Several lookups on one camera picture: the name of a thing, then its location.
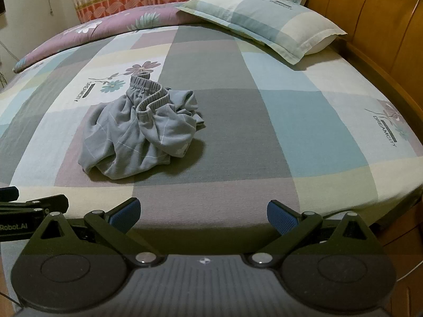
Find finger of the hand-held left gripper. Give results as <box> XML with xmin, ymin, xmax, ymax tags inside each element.
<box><xmin>0</xmin><ymin>187</ymin><xmax>19</xmax><ymax>203</ymax></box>
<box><xmin>0</xmin><ymin>195</ymin><xmax>69</xmax><ymax>218</ymax></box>

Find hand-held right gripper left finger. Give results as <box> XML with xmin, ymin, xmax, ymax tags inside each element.
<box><xmin>25</xmin><ymin>197</ymin><xmax>163</xmax><ymax>268</ymax></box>

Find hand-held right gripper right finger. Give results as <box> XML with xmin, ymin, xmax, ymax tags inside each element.
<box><xmin>248</xmin><ymin>200</ymin><xmax>384</xmax><ymax>268</ymax></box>

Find grey printed pants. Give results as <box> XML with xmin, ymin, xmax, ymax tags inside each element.
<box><xmin>77</xmin><ymin>74</ymin><xmax>205</xmax><ymax>180</ymax></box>

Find purple floral quilt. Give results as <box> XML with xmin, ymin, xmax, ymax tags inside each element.
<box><xmin>13</xmin><ymin>2</ymin><xmax>205</xmax><ymax>73</ymax></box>

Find large patchwork pillow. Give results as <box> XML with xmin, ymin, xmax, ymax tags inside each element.
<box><xmin>175</xmin><ymin>0</ymin><xmax>347</xmax><ymax>65</ymax></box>

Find wooden headboard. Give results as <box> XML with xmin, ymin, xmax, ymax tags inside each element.
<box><xmin>276</xmin><ymin>0</ymin><xmax>423</xmax><ymax>225</ymax></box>

